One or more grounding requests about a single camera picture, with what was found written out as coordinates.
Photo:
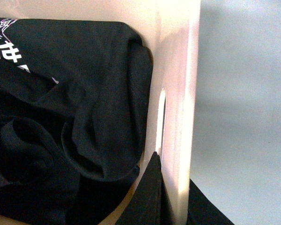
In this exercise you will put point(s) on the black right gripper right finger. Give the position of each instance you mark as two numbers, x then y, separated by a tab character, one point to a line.
201	211

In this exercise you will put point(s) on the beige plastic laundry hamper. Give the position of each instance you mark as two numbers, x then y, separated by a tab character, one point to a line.
170	28

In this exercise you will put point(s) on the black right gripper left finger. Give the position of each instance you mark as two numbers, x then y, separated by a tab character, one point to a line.
149	205

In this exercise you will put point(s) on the black printed t-shirt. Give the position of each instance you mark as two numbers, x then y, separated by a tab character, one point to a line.
73	113

